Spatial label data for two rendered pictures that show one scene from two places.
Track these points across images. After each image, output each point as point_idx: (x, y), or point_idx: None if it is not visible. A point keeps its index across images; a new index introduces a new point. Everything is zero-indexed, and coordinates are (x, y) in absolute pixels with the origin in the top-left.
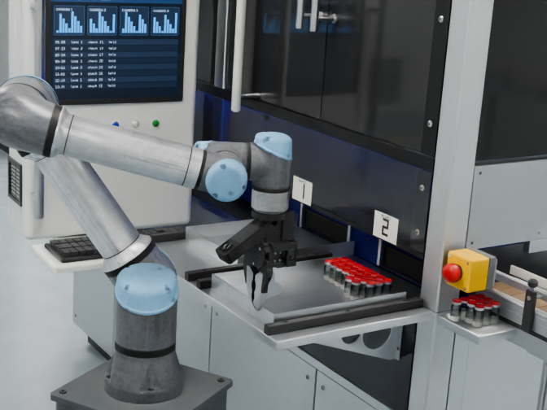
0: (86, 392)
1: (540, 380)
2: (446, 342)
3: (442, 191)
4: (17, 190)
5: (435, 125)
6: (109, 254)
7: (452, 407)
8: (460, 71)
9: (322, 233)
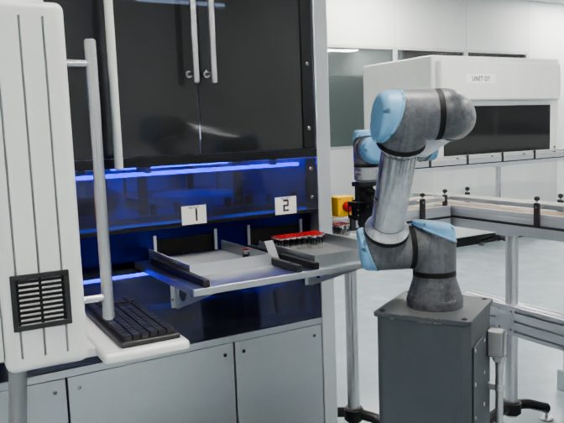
0: (457, 315)
1: None
2: None
3: (326, 164)
4: (52, 309)
5: (312, 128)
6: (404, 225)
7: None
8: (326, 92)
9: (180, 251)
